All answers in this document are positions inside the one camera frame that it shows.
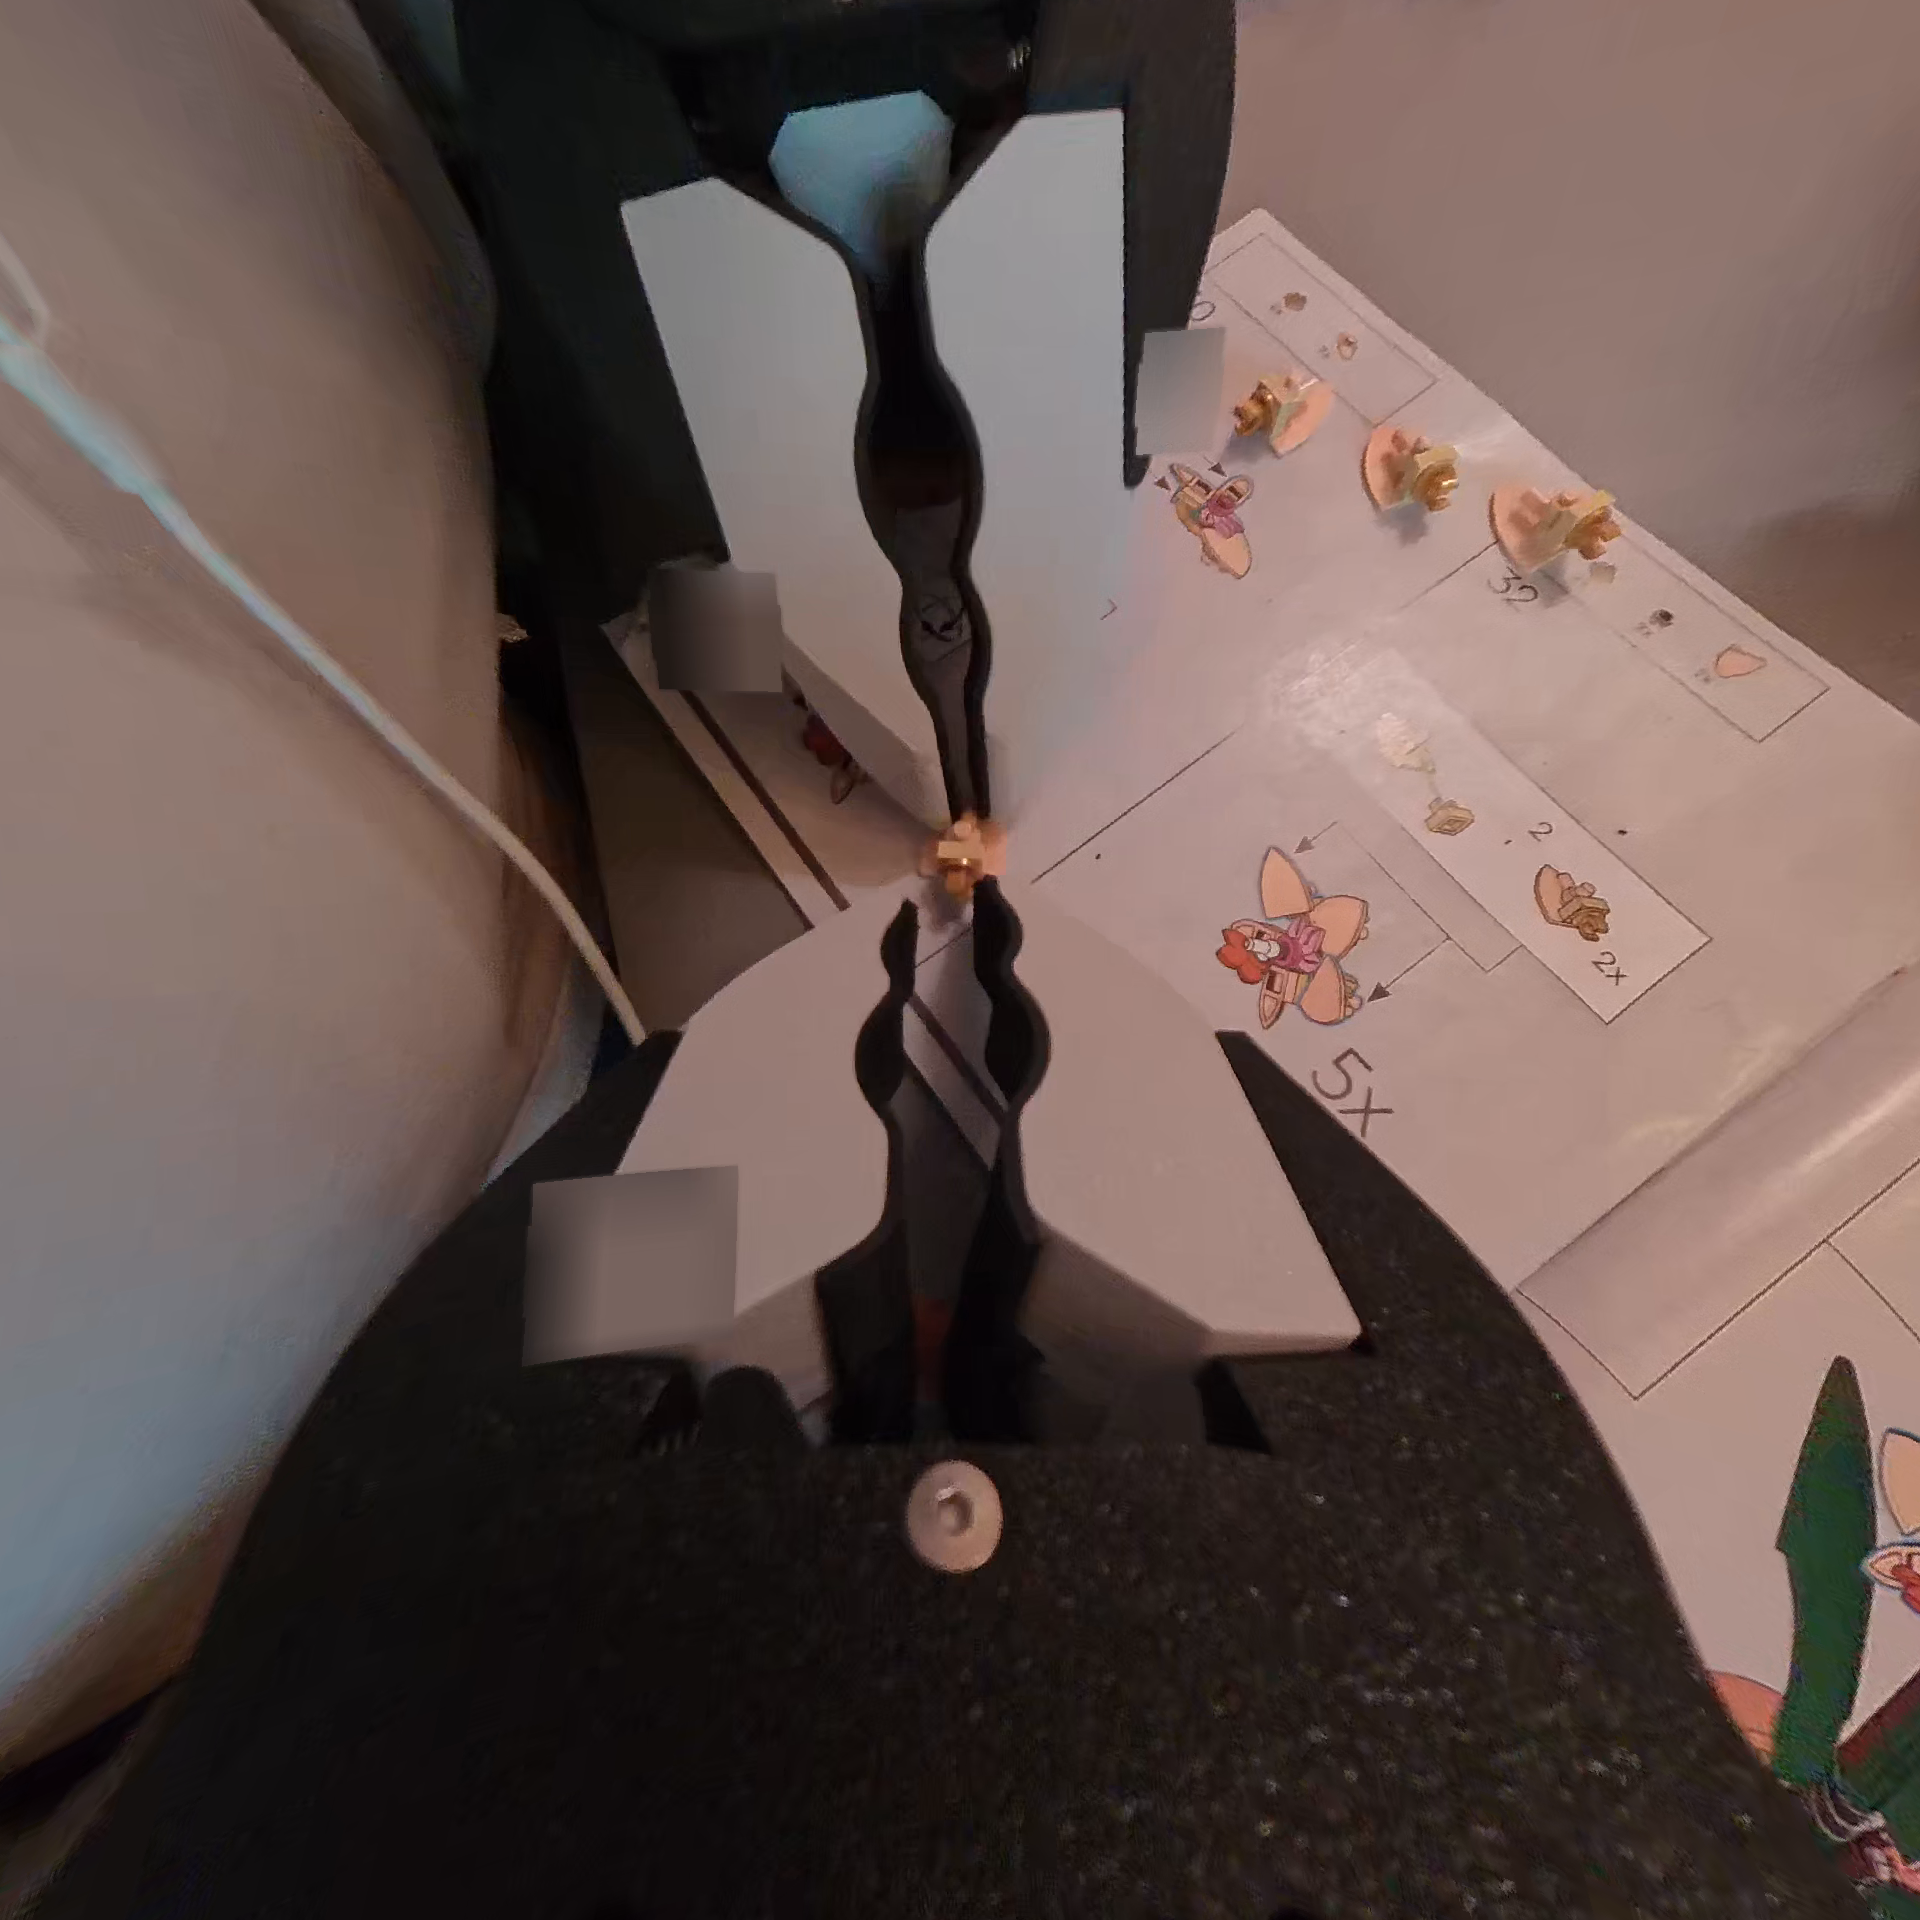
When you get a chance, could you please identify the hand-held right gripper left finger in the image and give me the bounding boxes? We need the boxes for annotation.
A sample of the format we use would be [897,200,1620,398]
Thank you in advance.
[623,896,921,1415]

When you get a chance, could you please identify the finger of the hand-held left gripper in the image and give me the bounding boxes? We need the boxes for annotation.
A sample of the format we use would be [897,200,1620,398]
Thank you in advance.
[919,109,1133,826]
[619,173,975,826]

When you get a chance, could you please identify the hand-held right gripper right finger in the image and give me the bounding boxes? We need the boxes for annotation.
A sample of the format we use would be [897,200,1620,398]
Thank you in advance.
[968,882,1367,1390]

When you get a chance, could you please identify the pink toy petal assembly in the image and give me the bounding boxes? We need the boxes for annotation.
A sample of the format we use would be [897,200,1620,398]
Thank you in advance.
[1489,483,1625,586]
[1232,373,1339,458]
[1361,424,1463,514]

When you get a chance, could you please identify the toy brick instruction booklet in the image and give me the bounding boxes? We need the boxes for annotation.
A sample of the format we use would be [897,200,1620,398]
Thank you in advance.
[600,207,1920,1920]

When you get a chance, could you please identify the white cable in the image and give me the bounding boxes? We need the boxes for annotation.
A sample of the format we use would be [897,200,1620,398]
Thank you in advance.
[0,269,652,1046]

